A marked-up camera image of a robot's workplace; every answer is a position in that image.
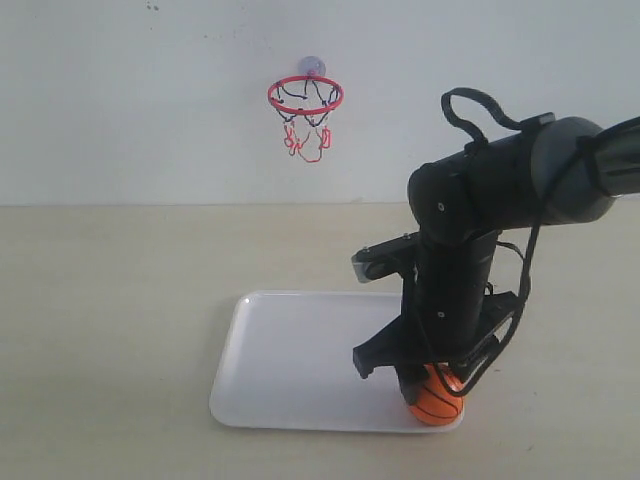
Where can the clear suction cup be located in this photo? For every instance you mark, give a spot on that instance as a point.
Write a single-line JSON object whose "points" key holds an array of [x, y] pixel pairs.
{"points": [[311, 66]]}

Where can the red mini basketball hoop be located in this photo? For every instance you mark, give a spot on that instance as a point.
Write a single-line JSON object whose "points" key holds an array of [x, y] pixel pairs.
{"points": [[304, 104]]}

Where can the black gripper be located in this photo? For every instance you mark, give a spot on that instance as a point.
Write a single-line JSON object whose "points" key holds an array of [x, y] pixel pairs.
{"points": [[449, 315]]}

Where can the white plastic tray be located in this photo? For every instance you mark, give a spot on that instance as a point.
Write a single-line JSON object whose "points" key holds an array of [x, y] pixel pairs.
{"points": [[287, 365]]}

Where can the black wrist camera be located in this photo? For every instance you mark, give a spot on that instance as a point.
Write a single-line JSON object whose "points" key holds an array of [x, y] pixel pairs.
{"points": [[390, 257]]}

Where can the small orange toy basketball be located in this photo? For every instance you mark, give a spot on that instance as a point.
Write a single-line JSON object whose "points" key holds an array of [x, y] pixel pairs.
{"points": [[434, 405]]}

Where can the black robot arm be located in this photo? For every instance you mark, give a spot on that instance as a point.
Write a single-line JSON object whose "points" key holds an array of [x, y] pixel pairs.
{"points": [[553, 172]]}

